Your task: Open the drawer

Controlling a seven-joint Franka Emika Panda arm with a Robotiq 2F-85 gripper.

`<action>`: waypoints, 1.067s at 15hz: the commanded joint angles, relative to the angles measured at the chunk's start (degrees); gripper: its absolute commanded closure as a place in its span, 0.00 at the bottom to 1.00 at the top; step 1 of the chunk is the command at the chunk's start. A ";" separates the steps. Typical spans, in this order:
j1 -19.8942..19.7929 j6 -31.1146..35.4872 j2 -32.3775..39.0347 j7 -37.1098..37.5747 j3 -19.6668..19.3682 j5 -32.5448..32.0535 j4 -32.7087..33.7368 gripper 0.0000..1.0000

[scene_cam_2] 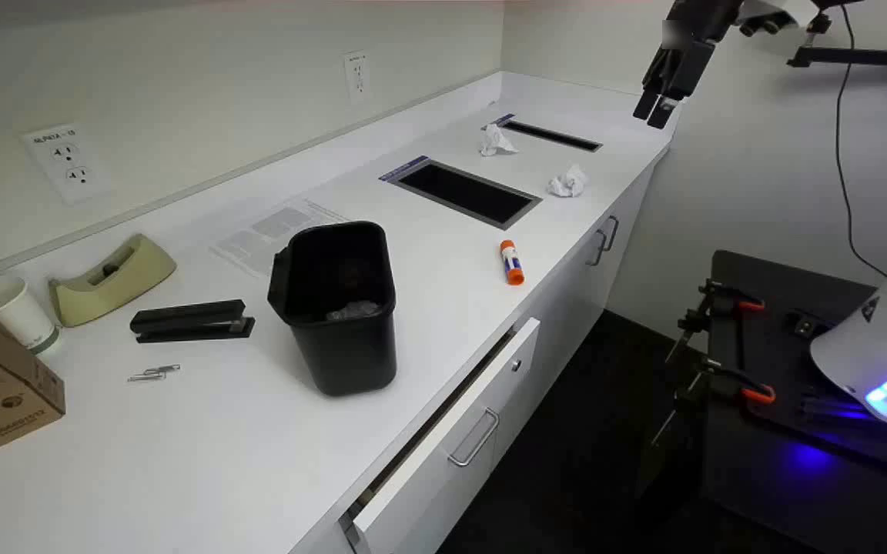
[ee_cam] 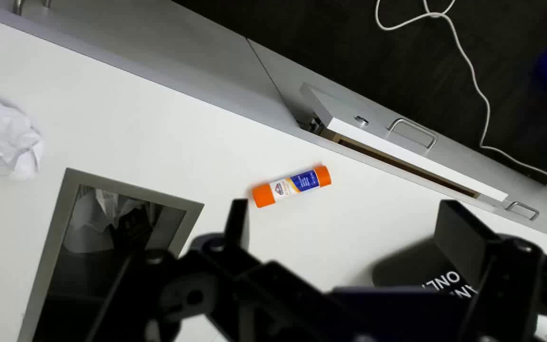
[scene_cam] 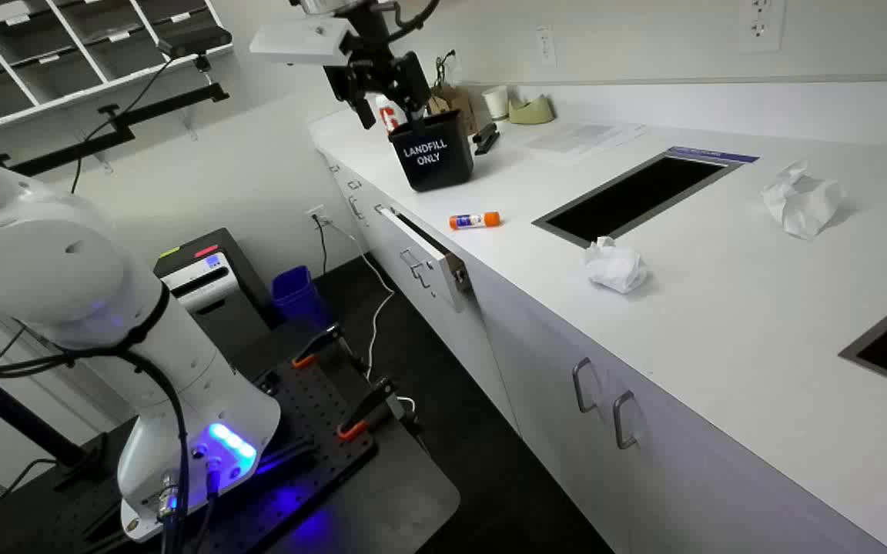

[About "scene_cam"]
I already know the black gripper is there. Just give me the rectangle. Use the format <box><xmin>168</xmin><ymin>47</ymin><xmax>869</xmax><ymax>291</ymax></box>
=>
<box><xmin>322</xmin><ymin>47</ymin><xmax>438</xmax><ymax>133</ymax></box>

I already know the metal drawer handle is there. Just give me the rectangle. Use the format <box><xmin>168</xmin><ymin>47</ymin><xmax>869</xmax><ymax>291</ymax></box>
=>
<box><xmin>398</xmin><ymin>245</ymin><xmax>438</xmax><ymax>291</ymax></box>

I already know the white bottle with black lid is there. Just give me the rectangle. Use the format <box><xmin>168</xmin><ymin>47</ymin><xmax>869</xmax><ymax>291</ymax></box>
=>
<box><xmin>374</xmin><ymin>89</ymin><xmax>412</xmax><ymax>135</ymax></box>

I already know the black landfill waste bin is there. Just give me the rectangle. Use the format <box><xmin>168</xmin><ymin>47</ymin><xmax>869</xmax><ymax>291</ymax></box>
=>
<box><xmin>387</xmin><ymin>108</ymin><xmax>477</xmax><ymax>195</ymax></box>

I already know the black stapler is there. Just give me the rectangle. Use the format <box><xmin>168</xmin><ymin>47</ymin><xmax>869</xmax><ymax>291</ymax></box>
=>
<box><xmin>469</xmin><ymin>119</ymin><xmax>505</xmax><ymax>156</ymax></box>

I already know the white paper cup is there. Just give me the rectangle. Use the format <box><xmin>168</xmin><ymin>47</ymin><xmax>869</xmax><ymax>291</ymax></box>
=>
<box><xmin>481</xmin><ymin>84</ymin><xmax>516</xmax><ymax>119</ymax></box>

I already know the beige tape dispenser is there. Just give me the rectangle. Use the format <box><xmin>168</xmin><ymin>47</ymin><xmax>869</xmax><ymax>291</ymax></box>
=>
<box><xmin>505</xmin><ymin>92</ymin><xmax>562</xmax><ymax>129</ymax></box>

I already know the orange glue stick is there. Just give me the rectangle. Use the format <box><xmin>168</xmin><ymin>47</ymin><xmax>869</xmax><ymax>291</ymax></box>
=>
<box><xmin>446</xmin><ymin>210</ymin><xmax>505</xmax><ymax>234</ymax></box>

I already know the blue plastic bin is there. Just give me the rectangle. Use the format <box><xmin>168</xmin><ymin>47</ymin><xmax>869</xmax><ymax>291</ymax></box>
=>
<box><xmin>268</xmin><ymin>260</ymin><xmax>335</xmax><ymax>330</ymax></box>

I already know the black box with label printer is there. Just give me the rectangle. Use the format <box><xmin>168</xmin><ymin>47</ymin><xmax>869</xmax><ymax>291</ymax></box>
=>
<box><xmin>150</xmin><ymin>225</ymin><xmax>274</xmax><ymax>333</ymax></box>

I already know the orange black clamp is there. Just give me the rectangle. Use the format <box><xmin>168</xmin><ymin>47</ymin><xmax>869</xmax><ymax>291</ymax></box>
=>
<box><xmin>334</xmin><ymin>381</ymin><xmax>405</xmax><ymax>446</ymax></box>
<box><xmin>290</xmin><ymin>323</ymin><xmax>352</xmax><ymax>376</ymax></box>

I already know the crumpled white paper ball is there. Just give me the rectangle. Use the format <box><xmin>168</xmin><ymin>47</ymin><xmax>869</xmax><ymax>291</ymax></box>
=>
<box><xmin>582</xmin><ymin>237</ymin><xmax>657</xmax><ymax>298</ymax></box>
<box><xmin>763</xmin><ymin>162</ymin><xmax>845</xmax><ymax>244</ymax></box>

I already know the white counter cabinet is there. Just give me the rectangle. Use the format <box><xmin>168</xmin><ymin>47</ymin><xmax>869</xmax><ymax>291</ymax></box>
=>
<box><xmin>313</xmin><ymin>146</ymin><xmax>878</xmax><ymax>554</ymax></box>

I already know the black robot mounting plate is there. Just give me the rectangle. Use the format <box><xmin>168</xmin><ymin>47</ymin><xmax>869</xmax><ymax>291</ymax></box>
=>
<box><xmin>179</xmin><ymin>326</ymin><xmax>386</xmax><ymax>554</ymax></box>

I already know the white mail sorter shelf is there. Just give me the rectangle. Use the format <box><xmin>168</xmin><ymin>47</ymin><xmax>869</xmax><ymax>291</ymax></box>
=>
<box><xmin>0</xmin><ymin>0</ymin><xmax>238</xmax><ymax>142</ymax></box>

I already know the black stand pole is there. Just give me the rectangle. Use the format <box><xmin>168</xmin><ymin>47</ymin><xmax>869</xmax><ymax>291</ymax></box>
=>
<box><xmin>0</xmin><ymin>351</ymin><xmax>109</xmax><ymax>487</ymax></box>

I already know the white power cable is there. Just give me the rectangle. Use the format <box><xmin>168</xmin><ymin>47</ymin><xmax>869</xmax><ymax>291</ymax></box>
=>
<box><xmin>357</xmin><ymin>248</ymin><xmax>398</xmax><ymax>384</ymax></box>

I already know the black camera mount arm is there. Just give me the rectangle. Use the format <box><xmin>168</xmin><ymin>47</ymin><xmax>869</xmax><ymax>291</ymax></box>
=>
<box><xmin>0</xmin><ymin>79</ymin><xmax>235</xmax><ymax>178</ymax></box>

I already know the metal cabinet door handle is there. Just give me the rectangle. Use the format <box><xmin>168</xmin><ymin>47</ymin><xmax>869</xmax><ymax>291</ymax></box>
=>
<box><xmin>569</xmin><ymin>353</ymin><xmax>604</xmax><ymax>415</ymax></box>
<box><xmin>609</xmin><ymin>389</ymin><xmax>645</xmax><ymax>452</ymax></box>

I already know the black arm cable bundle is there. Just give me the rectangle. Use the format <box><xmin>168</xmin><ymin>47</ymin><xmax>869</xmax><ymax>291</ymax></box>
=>
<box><xmin>0</xmin><ymin>248</ymin><xmax>193</xmax><ymax>554</ymax></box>

